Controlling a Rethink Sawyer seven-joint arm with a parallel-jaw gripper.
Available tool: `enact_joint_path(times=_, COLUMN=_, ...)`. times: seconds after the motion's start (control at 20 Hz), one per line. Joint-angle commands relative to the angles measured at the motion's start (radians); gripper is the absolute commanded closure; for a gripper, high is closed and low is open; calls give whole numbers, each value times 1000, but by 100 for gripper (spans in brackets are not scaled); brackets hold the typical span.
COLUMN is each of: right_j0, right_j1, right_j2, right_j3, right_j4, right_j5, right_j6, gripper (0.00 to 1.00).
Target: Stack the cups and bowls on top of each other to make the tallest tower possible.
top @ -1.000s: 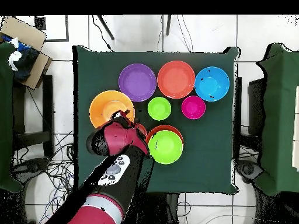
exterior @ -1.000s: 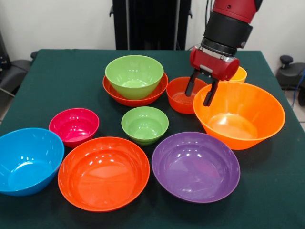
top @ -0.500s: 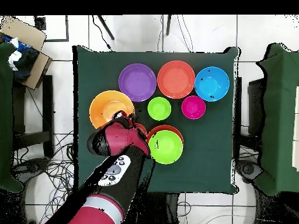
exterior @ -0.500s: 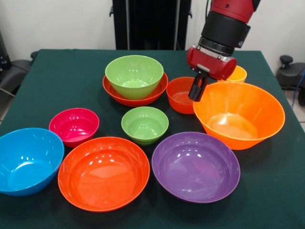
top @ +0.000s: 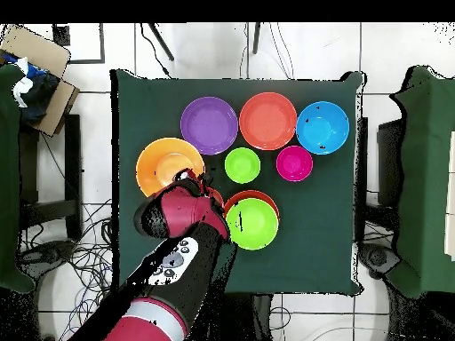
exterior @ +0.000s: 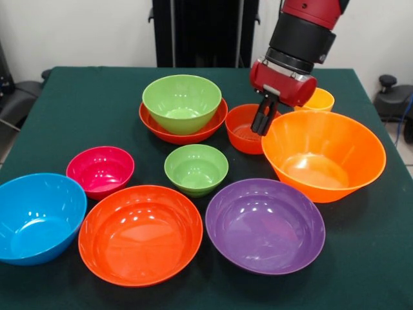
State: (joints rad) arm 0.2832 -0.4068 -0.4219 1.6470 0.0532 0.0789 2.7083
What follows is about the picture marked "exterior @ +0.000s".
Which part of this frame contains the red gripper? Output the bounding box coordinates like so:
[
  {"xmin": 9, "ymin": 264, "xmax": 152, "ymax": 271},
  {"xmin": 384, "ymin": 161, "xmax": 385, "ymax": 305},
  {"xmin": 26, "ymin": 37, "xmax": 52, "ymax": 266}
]
[{"xmin": 248, "ymin": 57, "xmax": 318, "ymax": 137}]

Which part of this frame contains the large orange bowl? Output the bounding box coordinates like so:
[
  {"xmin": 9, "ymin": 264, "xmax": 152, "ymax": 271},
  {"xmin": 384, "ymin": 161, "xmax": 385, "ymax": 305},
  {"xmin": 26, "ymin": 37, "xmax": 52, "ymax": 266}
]
[{"xmin": 261, "ymin": 110, "xmax": 387, "ymax": 204}]

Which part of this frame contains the large green bowl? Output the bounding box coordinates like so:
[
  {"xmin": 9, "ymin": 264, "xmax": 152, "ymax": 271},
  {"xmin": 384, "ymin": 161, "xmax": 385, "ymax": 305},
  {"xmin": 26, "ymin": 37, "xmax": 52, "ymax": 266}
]
[{"xmin": 142, "ymin": 74, "xmax": 223, "ymax": 136}]

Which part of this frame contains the large red bowl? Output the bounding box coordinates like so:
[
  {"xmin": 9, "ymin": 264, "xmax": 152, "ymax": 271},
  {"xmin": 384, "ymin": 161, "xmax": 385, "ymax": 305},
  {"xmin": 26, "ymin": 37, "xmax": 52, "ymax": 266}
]
[
  {"xmin": 138, "ymin": 98, "xmax": 229, "ymax": 146},
  {"xmin": 77, "ymin": 185, "xmax": 204, "ymax": 288}
]

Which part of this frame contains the small red bowl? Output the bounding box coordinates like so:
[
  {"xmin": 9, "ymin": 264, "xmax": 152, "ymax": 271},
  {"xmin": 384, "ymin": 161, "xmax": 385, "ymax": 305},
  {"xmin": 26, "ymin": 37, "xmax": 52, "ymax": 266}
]
[{"xmin": 225, "ymin": 103, "xmax": 283, "ymax": 156}]

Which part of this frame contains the yellow cup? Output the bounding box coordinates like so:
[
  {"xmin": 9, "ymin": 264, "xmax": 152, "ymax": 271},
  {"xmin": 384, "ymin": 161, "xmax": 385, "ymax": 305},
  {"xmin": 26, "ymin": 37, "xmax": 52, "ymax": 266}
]
[{"xmin": 294, "ymin": 87, "xmax": 336, "ymax": 113}]

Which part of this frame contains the small green bowl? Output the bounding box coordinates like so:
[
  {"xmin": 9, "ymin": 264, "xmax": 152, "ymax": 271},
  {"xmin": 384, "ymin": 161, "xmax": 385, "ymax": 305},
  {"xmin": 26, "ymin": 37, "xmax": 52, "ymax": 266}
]
[{"xmin": 163, "ymin": 143, "xmax": 230, "ymax": 198}]

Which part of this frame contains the purple bowl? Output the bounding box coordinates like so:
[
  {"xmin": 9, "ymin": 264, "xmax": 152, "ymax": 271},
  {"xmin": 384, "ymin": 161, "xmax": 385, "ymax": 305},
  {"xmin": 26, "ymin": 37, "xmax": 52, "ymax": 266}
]
[{"xmin": 205, "ymin": 178, "xmax": 327, "ymax": 276}]

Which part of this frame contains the dark green table cloth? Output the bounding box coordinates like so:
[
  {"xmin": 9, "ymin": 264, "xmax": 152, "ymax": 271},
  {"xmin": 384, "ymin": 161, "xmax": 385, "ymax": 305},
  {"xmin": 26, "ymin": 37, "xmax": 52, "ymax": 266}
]
[{"xmin": 0, "ymin": 66, "xmax": 413, "ymax": 310}]

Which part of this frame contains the pink bowl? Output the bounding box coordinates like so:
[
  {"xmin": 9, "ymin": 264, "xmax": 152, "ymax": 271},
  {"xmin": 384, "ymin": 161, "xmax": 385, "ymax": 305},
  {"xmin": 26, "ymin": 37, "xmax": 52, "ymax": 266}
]
[{"xmin": 66, "ymin": 145, "xmax": 136, "ymax": 202}]

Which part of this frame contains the blue bowl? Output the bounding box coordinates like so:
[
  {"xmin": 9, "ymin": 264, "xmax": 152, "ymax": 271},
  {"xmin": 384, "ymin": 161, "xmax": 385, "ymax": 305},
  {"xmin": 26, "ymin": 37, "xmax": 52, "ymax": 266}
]
[{"xmin": 0, "ymin": 172, "xmax": 88, "ymax": 267}]

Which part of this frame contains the black device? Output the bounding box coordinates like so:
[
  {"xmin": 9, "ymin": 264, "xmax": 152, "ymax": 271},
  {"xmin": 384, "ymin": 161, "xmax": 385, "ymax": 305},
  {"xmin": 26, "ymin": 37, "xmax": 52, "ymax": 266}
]
[{"xmin": 0, "ymin": 40, "xmax": 15, "ymax": 96}]

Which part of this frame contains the blue cable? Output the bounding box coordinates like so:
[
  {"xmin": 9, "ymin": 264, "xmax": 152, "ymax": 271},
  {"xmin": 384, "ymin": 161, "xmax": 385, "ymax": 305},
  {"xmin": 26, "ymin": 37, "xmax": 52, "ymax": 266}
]
[{"xmin": 393, "ymin": 93, "xmax": 413, "ymax": 143}]

